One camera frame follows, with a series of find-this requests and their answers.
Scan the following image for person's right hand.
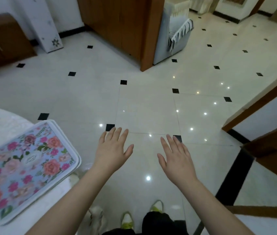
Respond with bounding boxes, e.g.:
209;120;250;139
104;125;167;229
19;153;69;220
157;134;199;186

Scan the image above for person's left hand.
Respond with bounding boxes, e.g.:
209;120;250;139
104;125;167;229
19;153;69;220
93;127;134;175

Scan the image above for person's right forearm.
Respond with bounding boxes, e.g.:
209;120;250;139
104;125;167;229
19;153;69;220
177;178;248;235

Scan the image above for person's left forearm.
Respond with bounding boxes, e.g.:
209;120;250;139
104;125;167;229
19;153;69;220
26;166;116;235

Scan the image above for person's right yellow white shoe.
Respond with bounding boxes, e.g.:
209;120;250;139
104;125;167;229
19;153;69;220
151;200;164;214

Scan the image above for person's yellow white shoe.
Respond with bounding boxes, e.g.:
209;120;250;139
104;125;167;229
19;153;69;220
120;211;135;230
151;200;164;214

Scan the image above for person's black trousers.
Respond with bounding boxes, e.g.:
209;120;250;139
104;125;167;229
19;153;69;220
102;211;190;235

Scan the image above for person's left yellow white shoe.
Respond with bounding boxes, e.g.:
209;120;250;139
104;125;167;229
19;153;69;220
120;211;135;230

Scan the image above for white crumpled bag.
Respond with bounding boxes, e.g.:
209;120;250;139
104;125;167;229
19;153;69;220
88;205;105;235

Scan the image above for floral print white tray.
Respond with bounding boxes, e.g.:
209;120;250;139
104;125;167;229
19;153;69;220
0;119;82;227

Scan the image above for gray sofa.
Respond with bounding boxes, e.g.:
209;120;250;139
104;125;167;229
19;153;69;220
153;0;195;66

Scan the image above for dark brown wooden door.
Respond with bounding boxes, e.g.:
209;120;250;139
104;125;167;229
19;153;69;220
242;119;277;187

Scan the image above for striped fringed sofa cover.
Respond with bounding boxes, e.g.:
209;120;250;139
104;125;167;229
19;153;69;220
169;19;195;53

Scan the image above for white door with brown edge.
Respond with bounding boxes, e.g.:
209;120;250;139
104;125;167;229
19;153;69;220
226;205;277;235

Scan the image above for white panel with flower print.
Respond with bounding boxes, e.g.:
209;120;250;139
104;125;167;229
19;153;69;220
16;0;64;54

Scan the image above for brown wooden cabinet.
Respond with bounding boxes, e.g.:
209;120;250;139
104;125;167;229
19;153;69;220
0;13;38;72

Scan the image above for cream lace sofa cover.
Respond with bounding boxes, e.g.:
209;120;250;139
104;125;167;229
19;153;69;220
165;0;190;17

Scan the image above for cream curtain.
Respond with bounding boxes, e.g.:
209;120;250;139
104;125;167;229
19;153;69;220
189;0;213;15

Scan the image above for white cabinet with brown inset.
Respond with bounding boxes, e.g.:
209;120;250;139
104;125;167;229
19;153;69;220
213;0;267;23

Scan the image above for brown wooden door frame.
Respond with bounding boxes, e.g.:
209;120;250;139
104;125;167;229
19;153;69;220
222;71;277;133

